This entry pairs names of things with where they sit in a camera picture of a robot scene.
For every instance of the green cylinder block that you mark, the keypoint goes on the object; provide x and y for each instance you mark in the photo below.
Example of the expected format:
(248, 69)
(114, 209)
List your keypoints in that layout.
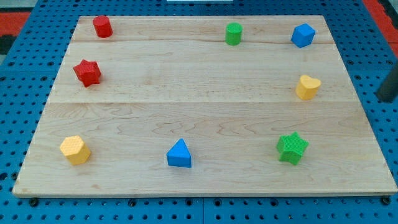
(233, 33)

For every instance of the blue cube block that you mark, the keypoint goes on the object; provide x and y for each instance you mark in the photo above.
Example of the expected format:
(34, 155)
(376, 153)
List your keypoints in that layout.
(303, 35)

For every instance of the green star block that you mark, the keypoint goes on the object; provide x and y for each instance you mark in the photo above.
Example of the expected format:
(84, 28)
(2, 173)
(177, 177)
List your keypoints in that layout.
(291, 148)

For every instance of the yellow heart block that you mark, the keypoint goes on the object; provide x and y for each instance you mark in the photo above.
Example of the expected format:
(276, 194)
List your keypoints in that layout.
(307, 87)

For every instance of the blue triangle block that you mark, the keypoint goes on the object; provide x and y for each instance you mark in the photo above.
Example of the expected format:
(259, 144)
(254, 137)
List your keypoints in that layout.
(179, 155)

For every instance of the wooden board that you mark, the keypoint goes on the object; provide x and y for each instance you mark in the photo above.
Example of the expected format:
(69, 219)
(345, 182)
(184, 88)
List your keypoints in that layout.
(165, 78)

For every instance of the blue perforated table plate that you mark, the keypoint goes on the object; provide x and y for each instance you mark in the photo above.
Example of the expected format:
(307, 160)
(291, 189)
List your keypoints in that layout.
(31, 65)

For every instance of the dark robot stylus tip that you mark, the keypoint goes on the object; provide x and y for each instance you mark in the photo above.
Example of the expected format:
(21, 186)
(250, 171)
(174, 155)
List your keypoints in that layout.
(387, 91)

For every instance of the red cylinder block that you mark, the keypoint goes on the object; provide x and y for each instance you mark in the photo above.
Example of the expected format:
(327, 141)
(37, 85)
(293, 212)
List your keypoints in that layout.
(102, 26)

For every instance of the yellow hexagon block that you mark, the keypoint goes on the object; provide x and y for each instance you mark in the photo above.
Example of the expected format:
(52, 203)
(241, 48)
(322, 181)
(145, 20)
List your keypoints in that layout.
(75, 150)

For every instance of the red star block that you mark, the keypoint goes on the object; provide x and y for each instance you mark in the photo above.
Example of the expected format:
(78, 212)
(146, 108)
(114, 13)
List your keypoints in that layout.
(88, 72)

